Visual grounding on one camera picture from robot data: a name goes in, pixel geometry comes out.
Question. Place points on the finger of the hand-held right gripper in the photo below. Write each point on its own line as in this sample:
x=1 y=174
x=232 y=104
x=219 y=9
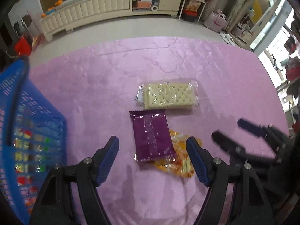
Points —
x=250 y=127
x=225 y=143

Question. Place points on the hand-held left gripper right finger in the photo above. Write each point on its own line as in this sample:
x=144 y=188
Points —
x=199 y=163

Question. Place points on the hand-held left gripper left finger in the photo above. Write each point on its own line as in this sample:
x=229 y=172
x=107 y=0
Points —
x=107 y=161

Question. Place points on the yellow red snack packet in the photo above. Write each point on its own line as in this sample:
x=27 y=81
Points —
x=178 y=166

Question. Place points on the purple snack packet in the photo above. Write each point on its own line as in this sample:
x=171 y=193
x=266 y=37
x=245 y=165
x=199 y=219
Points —
x=152 y=138

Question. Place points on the blue plastic basket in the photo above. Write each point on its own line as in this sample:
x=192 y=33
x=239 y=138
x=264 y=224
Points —
x=35 y=112

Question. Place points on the clear cracker packet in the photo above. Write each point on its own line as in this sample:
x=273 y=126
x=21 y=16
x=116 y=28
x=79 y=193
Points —
x=168 y=95

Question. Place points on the pink tablecloth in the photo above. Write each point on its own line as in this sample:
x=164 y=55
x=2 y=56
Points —
x=93 y=86

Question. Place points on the pair of white slippers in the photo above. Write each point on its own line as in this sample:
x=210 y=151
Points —
x=227 y=38

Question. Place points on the pink bag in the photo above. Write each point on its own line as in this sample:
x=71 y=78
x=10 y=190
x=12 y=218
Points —
x=215 y=22

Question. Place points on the yellow board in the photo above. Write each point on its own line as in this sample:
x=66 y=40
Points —
x=257 y=9

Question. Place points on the white metal shelf rack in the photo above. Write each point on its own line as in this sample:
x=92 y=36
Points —
x=193 y=4

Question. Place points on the orange flat box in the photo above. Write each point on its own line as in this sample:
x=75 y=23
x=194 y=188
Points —
x=38 y=42

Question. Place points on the red bag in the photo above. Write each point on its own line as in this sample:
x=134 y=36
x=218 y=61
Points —
x=23 y=46

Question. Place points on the white paper roll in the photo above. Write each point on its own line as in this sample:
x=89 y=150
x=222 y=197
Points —
x=154 y=7

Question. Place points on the white tufted cabinet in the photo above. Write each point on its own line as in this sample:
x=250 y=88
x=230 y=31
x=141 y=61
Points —
x=93 y=7

